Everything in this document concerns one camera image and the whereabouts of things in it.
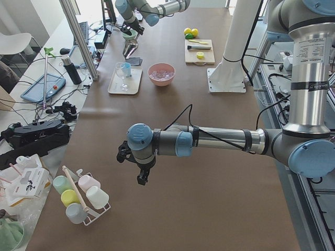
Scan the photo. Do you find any pink cup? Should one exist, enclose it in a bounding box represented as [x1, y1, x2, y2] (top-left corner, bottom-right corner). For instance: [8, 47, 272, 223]
[78, 175, 101, 192]

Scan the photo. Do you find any mint green cup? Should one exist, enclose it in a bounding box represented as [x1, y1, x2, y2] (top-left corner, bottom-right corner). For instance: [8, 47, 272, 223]
[52, 175, 72, 195]

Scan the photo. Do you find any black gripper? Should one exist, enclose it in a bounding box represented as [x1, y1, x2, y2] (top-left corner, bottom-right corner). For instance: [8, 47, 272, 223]
[132, 151, 156, 185]
[121, 19, 144, 36]

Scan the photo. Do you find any cream serving tray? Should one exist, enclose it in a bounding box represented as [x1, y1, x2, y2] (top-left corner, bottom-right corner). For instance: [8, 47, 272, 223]
[107, 66, 142, 95]

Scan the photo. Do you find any wooden rack handle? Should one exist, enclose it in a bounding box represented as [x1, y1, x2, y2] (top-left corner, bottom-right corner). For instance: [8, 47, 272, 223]
[62, 165, 89, 212]

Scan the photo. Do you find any steel muddler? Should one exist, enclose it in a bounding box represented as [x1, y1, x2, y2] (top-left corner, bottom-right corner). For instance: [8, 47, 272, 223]
[187, 45, 211, 50]

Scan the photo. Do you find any bamboo cutting board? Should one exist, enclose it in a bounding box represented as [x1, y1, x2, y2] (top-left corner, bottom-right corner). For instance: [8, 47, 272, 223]
[185, 39, 215, 65]

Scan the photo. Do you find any grey folded cloth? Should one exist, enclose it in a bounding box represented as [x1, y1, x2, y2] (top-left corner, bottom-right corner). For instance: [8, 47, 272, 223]
[125, 57, 142, 66]

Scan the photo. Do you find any white wire cup rack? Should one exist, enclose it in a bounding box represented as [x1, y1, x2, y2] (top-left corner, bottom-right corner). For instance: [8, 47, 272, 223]
[68, 168, 111, 226]

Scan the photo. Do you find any white chair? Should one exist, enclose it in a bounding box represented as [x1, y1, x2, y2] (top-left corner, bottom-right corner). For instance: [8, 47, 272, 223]
[1, 33, 42, 67]

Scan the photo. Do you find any grey blue cup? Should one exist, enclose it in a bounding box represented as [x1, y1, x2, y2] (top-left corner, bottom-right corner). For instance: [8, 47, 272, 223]
[65, 203, 87, 224]

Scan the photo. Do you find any green lime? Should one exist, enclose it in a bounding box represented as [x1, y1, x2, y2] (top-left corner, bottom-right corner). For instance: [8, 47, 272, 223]
[191, 28, 198, 38]

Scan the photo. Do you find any black equipment case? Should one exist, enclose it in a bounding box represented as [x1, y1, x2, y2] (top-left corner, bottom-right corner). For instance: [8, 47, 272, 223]
[1, 120, 70, 170]

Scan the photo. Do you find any half lemon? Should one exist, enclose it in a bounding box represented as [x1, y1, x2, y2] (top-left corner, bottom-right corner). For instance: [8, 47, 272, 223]
[196, 51, 204, 59]

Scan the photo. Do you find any yellow cup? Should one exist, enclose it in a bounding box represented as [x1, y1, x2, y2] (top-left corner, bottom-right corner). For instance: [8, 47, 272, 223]
[61, 189, 80, 207]

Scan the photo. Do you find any pink bowl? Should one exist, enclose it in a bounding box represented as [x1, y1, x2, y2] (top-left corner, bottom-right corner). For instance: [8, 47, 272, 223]
[148, 63, 175, 87]

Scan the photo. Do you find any black water bottle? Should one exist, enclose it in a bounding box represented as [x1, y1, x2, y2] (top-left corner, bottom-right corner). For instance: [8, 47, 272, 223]
[61, 55, 82, 85]

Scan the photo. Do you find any green cloth bundle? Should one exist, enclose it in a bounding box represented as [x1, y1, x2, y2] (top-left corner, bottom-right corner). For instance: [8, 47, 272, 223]
[1, 209, 24, 250]

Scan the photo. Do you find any metal ice scoop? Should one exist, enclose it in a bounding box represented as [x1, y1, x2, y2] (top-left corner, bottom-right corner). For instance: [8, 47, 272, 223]
[122, 39, 138, 59]

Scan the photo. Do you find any white cup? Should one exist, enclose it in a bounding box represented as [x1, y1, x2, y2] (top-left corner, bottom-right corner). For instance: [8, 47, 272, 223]
[86, 186, 109, 209]

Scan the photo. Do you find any white product box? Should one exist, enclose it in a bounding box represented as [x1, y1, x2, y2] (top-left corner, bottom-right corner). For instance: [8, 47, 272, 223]
[13, 168, 49, 198]

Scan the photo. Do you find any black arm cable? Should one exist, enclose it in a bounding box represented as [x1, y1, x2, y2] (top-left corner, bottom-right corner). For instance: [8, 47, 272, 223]
[163, 104, 291, 155]

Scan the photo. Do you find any clear wine glass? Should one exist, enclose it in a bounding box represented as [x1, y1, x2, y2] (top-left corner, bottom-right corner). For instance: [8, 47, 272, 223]
[115, 62, 128, 91]

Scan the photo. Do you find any aluminium frame post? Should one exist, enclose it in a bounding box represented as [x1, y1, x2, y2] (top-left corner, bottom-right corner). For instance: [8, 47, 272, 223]
[59, 0, 99, 81]

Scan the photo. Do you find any green bowl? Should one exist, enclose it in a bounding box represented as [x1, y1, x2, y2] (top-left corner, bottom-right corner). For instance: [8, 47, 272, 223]
[122, 29, 138, 41]

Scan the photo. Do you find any whole lemon far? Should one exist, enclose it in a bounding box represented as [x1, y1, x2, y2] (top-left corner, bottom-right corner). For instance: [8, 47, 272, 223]
[184, 27, 192, 35]

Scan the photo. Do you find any white camera stand base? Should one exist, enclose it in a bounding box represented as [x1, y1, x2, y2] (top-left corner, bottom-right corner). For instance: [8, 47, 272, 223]
[207, 0, 263, 93]

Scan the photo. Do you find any pile of ice cubes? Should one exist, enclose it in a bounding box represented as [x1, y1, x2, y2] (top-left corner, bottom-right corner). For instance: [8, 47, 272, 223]
[149, 70, 175, 81]

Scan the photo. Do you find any grabber stick green tip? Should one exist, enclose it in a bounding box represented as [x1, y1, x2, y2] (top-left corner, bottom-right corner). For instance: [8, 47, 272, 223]
[42, 47, 54, 110]

